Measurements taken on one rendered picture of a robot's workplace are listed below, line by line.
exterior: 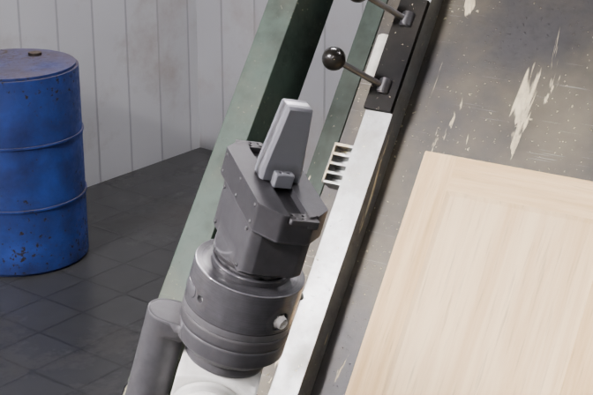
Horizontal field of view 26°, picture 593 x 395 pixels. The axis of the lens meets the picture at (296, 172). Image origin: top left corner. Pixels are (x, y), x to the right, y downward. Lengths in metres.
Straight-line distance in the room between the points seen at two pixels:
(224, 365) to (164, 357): 0.06
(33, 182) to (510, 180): 3.00
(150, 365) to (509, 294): 0.96
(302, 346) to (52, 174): 2.88
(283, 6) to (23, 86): 2.51
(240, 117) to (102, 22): 3.55
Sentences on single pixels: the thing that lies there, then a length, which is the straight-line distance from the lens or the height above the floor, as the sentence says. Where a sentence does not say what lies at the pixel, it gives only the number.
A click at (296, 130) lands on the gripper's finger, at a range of 0.94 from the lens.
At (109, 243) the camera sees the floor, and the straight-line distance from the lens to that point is 5.13.
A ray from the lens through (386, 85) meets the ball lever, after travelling 2.06.
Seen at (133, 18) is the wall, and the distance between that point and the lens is 5.82.
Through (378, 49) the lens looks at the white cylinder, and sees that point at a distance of 2.13.
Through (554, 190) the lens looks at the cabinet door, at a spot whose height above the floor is 1.26.
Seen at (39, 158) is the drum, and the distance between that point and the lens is 4.73.
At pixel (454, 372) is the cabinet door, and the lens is 1.91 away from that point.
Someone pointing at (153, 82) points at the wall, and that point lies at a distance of 5.96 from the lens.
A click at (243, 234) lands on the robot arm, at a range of 0.95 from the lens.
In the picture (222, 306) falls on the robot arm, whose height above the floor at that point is 1.49.
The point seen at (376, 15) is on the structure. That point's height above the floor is 1.44.
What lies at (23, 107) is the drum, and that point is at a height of 0.65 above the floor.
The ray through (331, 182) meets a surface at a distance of 2.06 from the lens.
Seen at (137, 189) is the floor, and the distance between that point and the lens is 5.73.
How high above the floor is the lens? 1.90
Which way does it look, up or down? 19 degrees down
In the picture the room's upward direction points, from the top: straight up
